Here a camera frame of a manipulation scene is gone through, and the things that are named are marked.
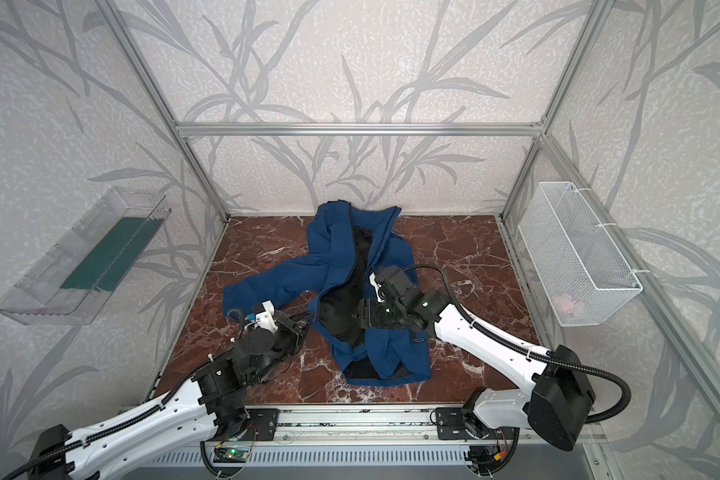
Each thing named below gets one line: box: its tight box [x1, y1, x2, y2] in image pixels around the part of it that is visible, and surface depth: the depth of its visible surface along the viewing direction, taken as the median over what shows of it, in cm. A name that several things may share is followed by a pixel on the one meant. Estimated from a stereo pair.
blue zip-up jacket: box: [222, 201, 431, 387], surface depth 96 cm
